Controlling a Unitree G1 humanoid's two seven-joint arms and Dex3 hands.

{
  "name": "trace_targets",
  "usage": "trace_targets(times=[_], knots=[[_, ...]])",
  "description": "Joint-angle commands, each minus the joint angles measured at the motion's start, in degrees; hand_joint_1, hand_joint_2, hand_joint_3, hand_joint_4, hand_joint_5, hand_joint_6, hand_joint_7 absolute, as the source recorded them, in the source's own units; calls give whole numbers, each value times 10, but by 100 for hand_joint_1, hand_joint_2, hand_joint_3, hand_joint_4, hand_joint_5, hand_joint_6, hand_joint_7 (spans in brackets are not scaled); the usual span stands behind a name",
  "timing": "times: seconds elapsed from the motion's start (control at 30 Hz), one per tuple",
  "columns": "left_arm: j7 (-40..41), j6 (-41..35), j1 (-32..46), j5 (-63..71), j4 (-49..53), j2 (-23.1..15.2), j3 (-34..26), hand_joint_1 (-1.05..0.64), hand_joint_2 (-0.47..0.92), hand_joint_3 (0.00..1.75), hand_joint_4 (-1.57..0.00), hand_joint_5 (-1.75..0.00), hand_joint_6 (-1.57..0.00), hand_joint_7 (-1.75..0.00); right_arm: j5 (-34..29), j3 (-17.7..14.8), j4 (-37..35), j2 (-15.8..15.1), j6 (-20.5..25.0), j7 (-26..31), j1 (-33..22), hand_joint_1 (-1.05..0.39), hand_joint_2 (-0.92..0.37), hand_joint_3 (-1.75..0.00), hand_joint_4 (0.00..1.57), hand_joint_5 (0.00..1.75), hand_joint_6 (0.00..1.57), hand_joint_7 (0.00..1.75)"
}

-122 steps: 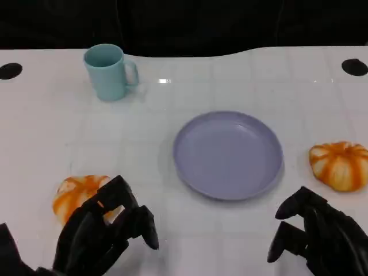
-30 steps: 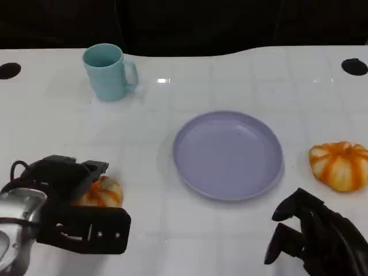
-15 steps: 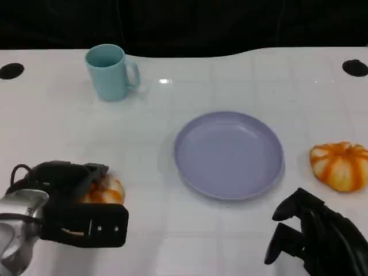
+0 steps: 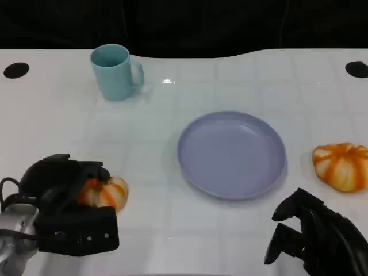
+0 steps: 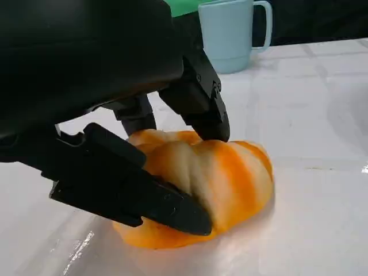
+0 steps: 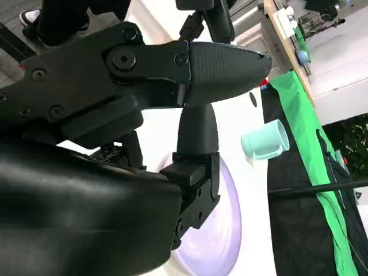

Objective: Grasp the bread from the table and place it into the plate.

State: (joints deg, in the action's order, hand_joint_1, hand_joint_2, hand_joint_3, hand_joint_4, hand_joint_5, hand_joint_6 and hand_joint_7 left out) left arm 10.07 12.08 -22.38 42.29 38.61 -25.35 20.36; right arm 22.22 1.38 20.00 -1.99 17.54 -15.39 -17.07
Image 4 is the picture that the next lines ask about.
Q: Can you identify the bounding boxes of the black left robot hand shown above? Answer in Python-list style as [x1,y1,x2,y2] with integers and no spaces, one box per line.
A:
[18,154,112,215]

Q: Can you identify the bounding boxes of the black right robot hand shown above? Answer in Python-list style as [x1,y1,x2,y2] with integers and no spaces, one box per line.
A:
[263,188,368,276]

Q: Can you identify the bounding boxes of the orange and white toy bread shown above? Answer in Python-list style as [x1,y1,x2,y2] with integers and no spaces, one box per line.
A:
[312,142,368,193]
[76,175,129,213]

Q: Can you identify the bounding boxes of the pale green mug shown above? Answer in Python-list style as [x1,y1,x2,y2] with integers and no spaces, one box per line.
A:
[90,43,144,102]

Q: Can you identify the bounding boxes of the lilac plate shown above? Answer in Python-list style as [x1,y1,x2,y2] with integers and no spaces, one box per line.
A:
[177,110,288,201]

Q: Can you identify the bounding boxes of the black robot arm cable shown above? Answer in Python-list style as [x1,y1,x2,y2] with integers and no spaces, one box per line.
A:
[0,177,28,212]

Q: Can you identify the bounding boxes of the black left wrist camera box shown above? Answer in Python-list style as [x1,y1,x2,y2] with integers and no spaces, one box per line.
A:
[36,205,120,257]

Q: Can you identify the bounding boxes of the black table cable hole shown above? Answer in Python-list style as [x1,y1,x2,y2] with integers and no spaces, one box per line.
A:
[344,60,368,78]
[3,62,30,79]

